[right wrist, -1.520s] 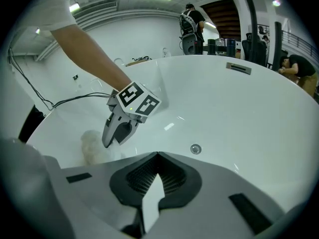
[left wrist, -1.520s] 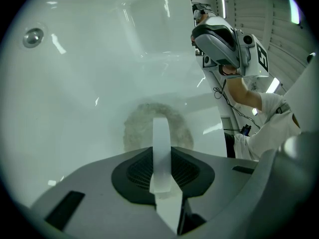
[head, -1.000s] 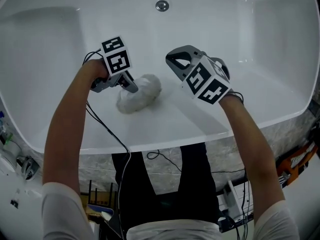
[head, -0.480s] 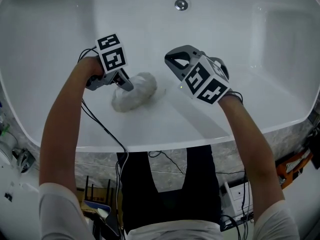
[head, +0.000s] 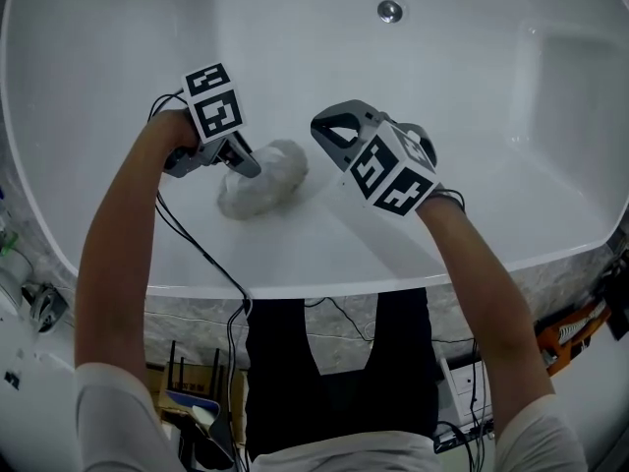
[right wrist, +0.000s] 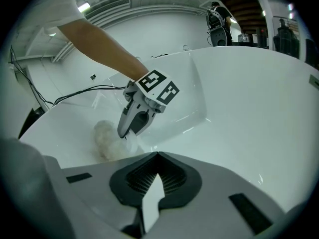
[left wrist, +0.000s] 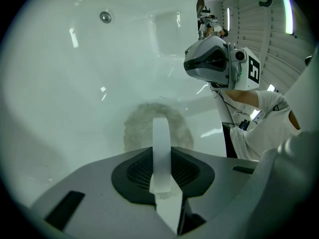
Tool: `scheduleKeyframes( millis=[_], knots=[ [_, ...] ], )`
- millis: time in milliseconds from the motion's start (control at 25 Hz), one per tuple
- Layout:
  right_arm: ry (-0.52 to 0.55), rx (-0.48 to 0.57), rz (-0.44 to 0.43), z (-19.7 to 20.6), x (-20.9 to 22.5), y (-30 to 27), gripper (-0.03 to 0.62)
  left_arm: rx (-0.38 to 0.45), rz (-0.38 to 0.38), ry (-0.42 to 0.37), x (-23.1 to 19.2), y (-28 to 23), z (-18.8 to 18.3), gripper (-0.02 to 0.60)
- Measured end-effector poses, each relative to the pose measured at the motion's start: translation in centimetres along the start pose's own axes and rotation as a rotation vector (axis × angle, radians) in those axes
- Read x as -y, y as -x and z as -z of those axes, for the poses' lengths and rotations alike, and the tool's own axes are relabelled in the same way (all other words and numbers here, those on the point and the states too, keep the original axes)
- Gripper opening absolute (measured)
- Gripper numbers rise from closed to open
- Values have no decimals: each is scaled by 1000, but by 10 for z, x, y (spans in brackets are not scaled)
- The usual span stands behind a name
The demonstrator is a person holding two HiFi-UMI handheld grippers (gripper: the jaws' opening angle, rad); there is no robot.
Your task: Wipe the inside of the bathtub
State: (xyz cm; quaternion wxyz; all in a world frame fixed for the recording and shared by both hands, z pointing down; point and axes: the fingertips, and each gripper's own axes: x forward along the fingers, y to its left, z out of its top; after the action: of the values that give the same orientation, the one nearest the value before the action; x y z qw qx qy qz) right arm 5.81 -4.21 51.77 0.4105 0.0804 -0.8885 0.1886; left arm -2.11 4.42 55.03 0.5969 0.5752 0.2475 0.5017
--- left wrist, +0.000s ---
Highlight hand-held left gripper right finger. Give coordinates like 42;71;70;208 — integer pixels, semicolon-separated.
170;146;259;236

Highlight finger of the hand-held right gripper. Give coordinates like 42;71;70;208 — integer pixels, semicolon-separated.
184;35;229;61
183;60;229;85

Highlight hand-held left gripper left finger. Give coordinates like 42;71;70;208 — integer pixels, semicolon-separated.
29;146;176;239

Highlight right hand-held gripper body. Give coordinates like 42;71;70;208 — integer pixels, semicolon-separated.
225;43;261;92

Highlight white fluffy scrubber with handle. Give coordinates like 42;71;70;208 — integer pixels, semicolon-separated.
123;102;195;194

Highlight white bathtub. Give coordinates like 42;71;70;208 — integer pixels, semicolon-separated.
0;0;227;209

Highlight person's right forearm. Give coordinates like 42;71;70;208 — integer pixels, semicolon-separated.
225;90;260;108

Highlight chrome bathtub drain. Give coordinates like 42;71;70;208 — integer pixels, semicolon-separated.
99;10;112;24

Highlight person's black trousers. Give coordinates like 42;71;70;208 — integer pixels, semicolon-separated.
222;124;239;159

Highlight person's white shirt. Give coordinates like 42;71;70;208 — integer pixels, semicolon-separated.
222;90;303;159

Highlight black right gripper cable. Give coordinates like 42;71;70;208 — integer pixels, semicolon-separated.
210;86;250;130

